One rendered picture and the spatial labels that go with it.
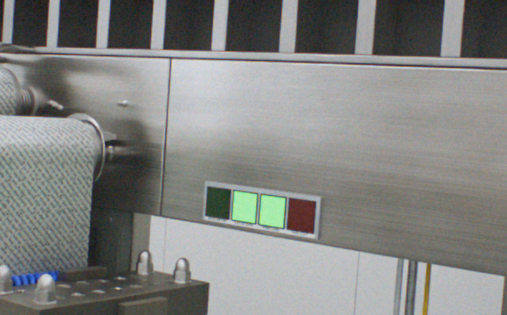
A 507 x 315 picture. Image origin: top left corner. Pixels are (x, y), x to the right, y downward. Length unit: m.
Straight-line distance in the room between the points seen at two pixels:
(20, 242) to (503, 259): 0.81
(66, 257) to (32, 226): 0.10
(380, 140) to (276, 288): 3.08
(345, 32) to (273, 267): 2.98
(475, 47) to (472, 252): 0.32
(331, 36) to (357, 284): 2.72
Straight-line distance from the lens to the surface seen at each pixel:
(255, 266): 4.58
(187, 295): 1.70
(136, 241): 2.06
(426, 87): 1.45
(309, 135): 1.55
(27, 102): 2.02
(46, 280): 1.49
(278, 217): 1.58
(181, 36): 1.82
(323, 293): 4.36
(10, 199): 1.64
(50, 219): 1.71
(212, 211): 1.67
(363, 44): 1.51
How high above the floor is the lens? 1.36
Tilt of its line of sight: 3 degrees down
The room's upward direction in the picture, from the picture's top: 4 degrees clockwise
